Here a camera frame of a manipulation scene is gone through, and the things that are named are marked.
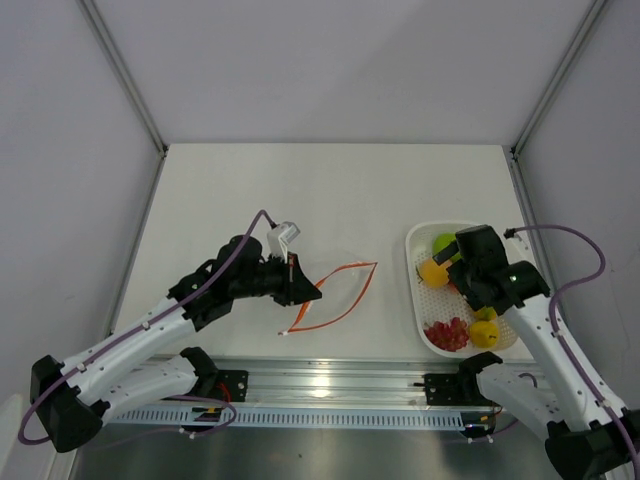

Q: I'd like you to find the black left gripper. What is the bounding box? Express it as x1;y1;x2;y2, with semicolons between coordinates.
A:
231;251;321;306

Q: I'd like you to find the clear orange zip top bag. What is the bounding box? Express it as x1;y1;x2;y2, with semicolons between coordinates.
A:
278;249;379;337

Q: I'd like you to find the red grape bunch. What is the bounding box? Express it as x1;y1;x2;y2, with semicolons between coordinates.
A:
423;317;469;352

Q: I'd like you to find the red peach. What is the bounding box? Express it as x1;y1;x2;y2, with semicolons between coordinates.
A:
447;281;461;295

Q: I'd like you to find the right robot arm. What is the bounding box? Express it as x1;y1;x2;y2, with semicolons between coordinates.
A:
431;225;639;479

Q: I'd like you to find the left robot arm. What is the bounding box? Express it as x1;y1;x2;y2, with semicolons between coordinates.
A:
30;236;322;453

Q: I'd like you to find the green apple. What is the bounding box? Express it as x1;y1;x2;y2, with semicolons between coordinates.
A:
432;232;456;255

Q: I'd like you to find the white perforated plastic basket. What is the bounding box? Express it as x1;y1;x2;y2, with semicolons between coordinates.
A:
405;220;532;362

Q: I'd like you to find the small yellow orange fruit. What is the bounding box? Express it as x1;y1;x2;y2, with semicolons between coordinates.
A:
473;307;498;321

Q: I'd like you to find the yellow lemon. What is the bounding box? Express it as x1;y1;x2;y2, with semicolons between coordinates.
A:
469;320;500;349

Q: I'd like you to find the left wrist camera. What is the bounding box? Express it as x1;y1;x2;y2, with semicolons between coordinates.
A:
267;221;300;261

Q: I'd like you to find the aluminium front rail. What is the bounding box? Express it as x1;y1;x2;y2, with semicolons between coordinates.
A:
213;357;457;410

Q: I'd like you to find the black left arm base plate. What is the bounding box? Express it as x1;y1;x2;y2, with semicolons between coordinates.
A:
198;370;249;403

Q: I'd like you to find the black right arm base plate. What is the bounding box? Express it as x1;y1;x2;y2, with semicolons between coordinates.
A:
415;373;486;406

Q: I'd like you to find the white slotted cable duct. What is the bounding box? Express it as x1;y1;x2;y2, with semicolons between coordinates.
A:
111;404;465;431

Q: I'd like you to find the right aluminium frame post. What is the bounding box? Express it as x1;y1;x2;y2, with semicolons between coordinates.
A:
510;0;612;160

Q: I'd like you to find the aluminium frame post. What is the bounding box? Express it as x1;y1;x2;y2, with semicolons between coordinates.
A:
510;0;612;160
76;0;168;156

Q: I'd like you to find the left aluminium frame post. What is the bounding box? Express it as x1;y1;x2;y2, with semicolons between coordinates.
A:
76;0;168;156

